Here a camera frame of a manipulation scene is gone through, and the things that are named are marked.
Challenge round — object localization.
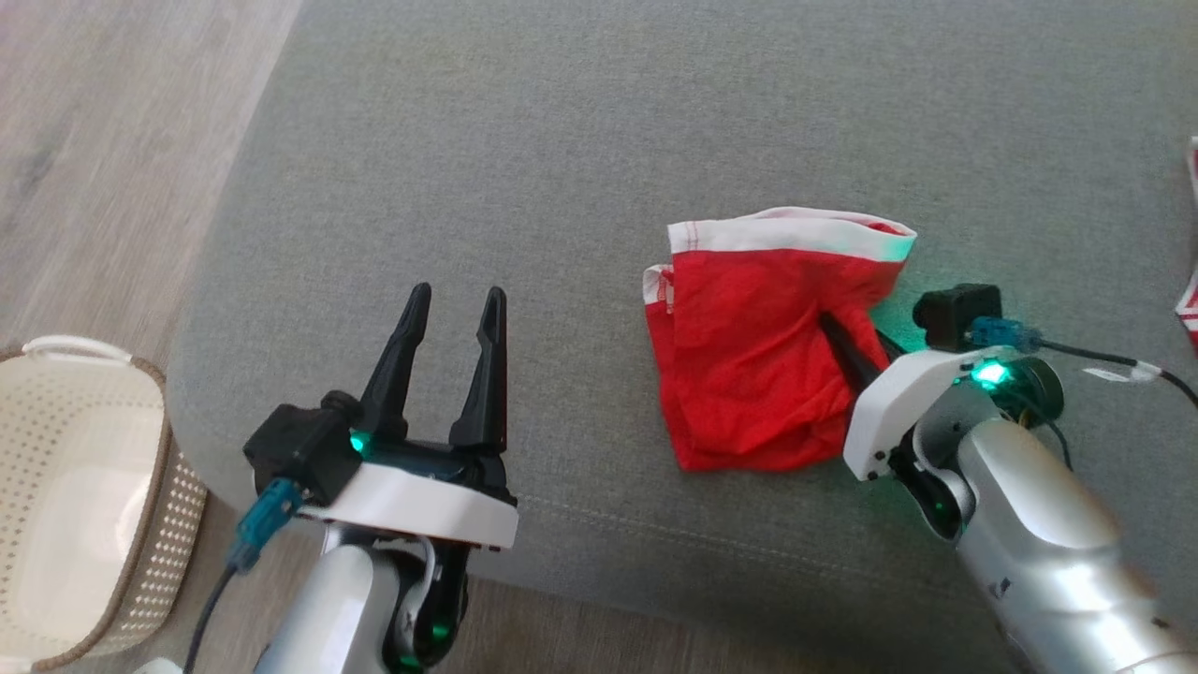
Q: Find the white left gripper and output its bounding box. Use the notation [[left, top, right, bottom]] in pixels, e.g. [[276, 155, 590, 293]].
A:
[[299, 282, 521, 551]]

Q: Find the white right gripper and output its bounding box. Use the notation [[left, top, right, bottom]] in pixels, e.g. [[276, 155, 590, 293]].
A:
[[818, 311, 1022, 484]]

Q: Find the red shorts white hem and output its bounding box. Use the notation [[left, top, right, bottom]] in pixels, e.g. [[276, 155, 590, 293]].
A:
[[643, 206, 919, 473]]

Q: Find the red basketball jersey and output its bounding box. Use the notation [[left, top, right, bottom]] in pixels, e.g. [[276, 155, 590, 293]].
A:
[[1174, 135, 1198, 357]]

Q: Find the grey fabric sofa seat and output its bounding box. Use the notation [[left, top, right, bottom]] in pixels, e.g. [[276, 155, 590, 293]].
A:
[[166, 0, 1198, 661]]

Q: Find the cream perforated laundry basket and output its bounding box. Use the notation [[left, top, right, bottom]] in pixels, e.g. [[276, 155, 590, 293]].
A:
[[0, 334, 210, 674]]

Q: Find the blue right camera connector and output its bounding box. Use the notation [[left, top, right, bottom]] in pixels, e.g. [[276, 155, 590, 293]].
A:
[[968, 315, 1044, 356]]

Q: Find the blue camera connector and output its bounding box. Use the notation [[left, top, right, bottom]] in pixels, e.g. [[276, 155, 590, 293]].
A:
[[228, 476, 306, 575], [968, 315, 1044, 356]]

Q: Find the black right camera cable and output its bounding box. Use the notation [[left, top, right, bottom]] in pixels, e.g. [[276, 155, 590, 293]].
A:
[[1037, 338, 1198, 411]]

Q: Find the black camera cable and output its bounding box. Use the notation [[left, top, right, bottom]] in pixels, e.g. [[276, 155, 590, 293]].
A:
[[1037, 338, 1198, 411], [182, 560, 241, 674]]

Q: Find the blue left camera connector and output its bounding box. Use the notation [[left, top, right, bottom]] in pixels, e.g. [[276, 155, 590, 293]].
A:
[[228, 476, 306, 575]]

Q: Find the black left camera cable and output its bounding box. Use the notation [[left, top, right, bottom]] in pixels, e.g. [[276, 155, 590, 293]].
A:
[[182, 560, 241, 674]]

